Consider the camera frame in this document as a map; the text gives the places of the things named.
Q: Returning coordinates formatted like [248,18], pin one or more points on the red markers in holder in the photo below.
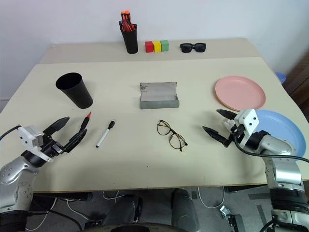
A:
[124,17]

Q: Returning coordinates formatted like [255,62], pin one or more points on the metal caster wheel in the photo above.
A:
[225,211]

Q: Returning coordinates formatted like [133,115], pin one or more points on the grey glasses case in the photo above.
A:
[157,104]

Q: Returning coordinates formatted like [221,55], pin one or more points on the black pen with red tip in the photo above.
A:
[84,122]

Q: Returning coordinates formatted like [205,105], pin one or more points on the white crumpled paper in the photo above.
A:
[227,124]

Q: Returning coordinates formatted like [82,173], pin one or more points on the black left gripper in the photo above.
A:
[51,146]

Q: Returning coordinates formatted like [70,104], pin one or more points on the white marker with black cap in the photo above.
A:
[103,136]

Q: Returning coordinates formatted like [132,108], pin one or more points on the yellow cube block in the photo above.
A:
[157,46]

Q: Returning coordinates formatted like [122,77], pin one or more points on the red cube block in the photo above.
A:
[149,46]

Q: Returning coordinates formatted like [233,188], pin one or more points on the dark grey rounded shape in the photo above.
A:
[184,210]
[125,210]

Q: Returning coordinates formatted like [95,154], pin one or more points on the black pen holder cup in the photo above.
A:
[130,41]

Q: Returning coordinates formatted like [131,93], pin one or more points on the tall orange capped black marker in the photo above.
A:
[128,17]

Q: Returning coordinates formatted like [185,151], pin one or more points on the tortoiseshell eyeglasses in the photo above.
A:
[164,129]

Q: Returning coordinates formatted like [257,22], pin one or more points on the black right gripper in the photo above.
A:
[237,134]

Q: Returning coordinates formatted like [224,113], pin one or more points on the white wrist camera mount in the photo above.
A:
[25,135]
[247,120]

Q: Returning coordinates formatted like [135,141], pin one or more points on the brown wooden cabinet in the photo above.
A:
[301,79]

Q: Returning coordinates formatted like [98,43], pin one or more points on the green cube block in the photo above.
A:
[164,45]

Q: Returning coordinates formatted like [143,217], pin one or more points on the dark red pen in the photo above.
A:
[125,24]

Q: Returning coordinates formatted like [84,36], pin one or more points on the blue round plate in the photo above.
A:
[280,125]

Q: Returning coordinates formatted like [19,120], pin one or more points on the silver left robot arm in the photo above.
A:
[9,172]

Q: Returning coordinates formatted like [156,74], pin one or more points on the black sunglasses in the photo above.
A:
[186,47]

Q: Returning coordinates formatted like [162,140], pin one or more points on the pink round plate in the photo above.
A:
[239,91]

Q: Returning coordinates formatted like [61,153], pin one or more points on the empty black plastic cup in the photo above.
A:
[79,94]

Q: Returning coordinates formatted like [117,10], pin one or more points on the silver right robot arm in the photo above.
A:
[277,146]

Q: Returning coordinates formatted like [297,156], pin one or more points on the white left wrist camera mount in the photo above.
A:
[25,135]

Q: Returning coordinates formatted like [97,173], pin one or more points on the blue plastic bin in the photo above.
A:
[281,77]

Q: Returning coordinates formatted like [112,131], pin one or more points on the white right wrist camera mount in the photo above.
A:
[247,120]

